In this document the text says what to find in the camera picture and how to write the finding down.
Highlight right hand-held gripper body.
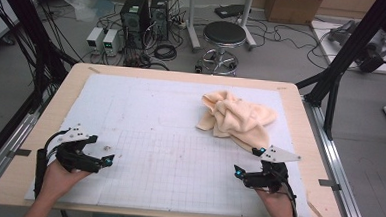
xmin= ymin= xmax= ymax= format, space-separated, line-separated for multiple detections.
xmin=255 ymin=144 xmax=303 ymax=194

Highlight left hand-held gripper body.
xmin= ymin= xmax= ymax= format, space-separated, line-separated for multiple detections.
xmin=54 ymin=122 xmax=98 ymax=175

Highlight cream towel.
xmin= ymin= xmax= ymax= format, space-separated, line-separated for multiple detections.
xmin=194 ymin=88 xmax=280 ymax=155

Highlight person's right hand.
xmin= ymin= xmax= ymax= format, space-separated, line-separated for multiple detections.
xmin=255 ymin=186 xmax=296 ymax=217

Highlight person's left hand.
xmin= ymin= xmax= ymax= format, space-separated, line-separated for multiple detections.
xmin=40 ymin=159 xmax=92 ymax=202

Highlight white grid mat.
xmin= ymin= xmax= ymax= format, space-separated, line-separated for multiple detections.
xmin=24 ymin=69 xmax=319 ymax=217

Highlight white power supply box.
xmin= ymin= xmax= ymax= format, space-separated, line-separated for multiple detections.
xmin=85 ymin=26 xmax=105 ymax=53
xmin=102 ymin=28 xmax=124 ymax=58

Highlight black round stool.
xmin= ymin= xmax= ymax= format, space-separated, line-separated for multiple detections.
xmin=194 ymin=19 xmax=249 ymax=78

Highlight large black computer tower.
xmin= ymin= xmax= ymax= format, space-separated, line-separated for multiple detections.
xmin=117 ymin=0 xmax=153 ymax=50

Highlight white desk leg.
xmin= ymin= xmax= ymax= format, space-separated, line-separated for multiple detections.
xmin=236 ymin=0 xmax=260 ymax=52
xmin=183 ymin=0 xmax=205 ymax=53

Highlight clear plastic sheet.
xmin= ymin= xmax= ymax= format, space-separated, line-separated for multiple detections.
xmin=63 ymin=0 xmax=116 ymax=23

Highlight slim black computer tower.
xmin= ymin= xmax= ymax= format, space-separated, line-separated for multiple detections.
xmin=147 ymin=0 xmax=172 ymax=42

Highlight black flat device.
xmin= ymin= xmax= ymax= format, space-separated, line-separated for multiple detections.
xmin=214 ymin=3 xmax=245 ymax=20

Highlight cardboard box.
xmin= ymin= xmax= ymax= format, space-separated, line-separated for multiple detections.
xmin=264 ymin=0 xmax=325 ymax=26

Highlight grey and black machine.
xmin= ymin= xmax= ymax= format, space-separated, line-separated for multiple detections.
xmin=325 ymin=17 xmax=386 ymax=75

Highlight metal table bracket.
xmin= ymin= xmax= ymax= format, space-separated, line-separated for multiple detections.
xmin=6 ymin=148 xmax=33 ymax=158
xmin=318 ymin=178 xmax=341 ymax=191

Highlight aluminium rail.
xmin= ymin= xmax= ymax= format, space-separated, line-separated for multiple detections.
xmin=0 ymin=87 xmax=55 ymax=209
xmin=294 ymin=95 xmax=380 ymax=217

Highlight coiled black cable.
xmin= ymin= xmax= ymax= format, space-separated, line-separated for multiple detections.
xmin=152 ymin=43 xmax=178 ymax=63

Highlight black frame post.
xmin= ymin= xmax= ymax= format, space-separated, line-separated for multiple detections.
xmin=0 ymin=0 xmax=83 ymax=116
xmin=293 ymin=0 xmax=386 ymax=145

